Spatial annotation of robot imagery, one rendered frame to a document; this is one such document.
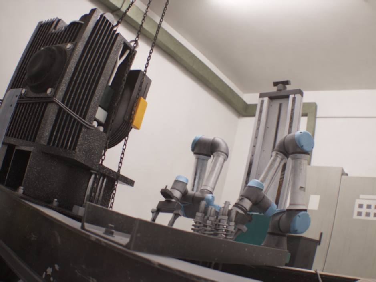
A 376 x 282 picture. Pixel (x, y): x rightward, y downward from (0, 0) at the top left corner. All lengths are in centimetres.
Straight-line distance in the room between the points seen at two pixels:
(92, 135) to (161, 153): 207
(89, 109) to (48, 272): 86
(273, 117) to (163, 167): 172
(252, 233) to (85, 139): 110
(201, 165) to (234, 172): 251
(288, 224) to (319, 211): 209
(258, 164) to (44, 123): 139
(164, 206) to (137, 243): 112
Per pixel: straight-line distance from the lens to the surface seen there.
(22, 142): 151
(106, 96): 176
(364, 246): 360
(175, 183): 186
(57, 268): 102
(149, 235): 71
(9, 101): 136
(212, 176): 196
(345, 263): 362
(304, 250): 215
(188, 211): 211
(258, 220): 200
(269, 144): 222
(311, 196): 381
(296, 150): 170
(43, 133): 141
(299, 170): 170
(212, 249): 91
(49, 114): 143
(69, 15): 306
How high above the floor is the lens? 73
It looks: 16 degrees up
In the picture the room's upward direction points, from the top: 14 degrees clockwise
